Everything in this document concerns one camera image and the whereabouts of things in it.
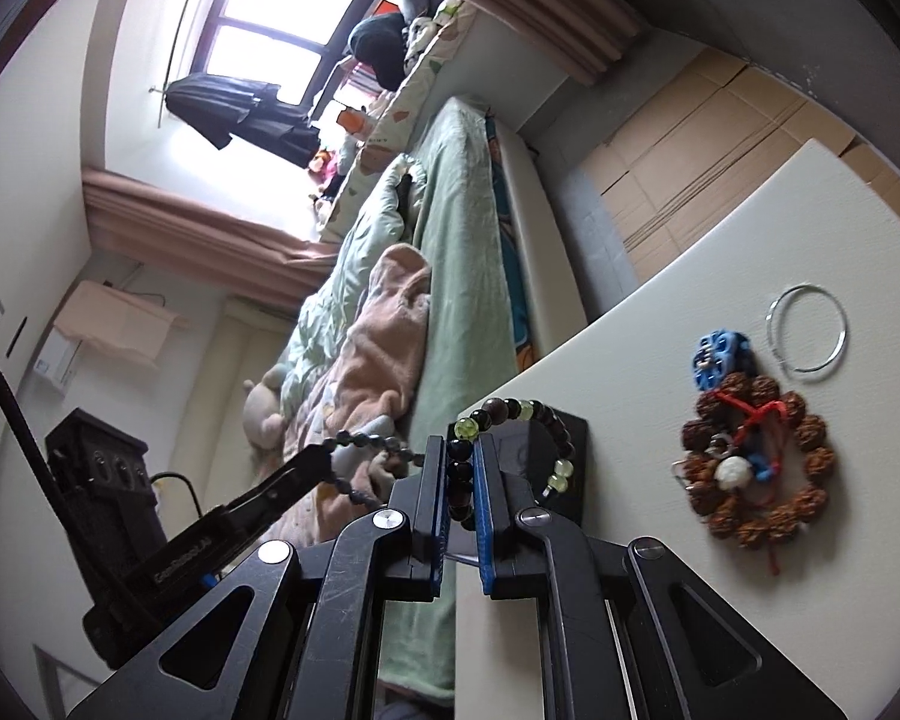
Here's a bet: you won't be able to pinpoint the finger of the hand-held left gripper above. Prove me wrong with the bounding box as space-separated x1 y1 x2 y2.
216 445 344 560

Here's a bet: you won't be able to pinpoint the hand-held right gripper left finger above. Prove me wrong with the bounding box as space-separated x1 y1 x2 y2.
66 436 452 720

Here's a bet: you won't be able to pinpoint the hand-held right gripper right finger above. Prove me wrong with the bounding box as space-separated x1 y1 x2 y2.
474 435 850 720

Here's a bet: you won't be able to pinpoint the dark bead bracelet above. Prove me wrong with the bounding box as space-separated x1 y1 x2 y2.
321 396 575 535

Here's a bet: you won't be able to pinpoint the beige plush toy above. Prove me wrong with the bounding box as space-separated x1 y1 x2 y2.
241 362 302 460

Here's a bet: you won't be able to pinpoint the black box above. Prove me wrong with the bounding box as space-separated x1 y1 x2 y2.
487 406 590 535

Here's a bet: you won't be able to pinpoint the pink fleece blanket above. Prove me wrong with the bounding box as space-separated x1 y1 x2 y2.
259 243 436 542

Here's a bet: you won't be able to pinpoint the covered air conditioner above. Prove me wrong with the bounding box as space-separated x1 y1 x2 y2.
33 280 193 392

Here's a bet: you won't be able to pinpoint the white bead charm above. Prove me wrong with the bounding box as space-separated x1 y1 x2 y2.
714 456 752 495

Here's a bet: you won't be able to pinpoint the bed with green quilt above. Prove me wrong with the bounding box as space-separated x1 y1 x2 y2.
280 96 530 700

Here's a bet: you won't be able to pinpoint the brown curtain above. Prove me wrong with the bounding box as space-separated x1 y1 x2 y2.
375 0 641 88
82 168 340 302

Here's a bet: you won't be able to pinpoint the white mattress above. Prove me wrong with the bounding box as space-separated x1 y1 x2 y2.
486 111 595 362

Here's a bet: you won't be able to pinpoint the black hanging clothes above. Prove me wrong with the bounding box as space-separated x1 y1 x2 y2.
163 73 323 167

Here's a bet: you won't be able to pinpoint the silver bangle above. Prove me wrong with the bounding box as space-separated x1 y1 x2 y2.
766 284 849 375

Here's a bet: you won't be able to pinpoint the patterned cushion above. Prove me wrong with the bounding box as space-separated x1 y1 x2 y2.
321 0 482 242

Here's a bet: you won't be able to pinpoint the cardboard sheets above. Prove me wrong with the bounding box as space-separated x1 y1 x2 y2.
581 47 900 287

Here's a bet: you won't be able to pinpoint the dark bundle of clothes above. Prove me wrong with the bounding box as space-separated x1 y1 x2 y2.
347 12 415 92

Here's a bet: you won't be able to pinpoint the metal clothes rod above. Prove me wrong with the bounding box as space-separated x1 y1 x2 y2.
148 0 220 130

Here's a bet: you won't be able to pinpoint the thin black cable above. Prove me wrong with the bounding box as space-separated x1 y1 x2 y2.
148 470 208 522

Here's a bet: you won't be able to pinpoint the blue plastic ring toy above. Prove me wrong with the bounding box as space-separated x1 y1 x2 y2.
691 328 755 391

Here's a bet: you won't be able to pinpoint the brown seed bead bracelet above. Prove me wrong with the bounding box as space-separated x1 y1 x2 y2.
679 373 836 565

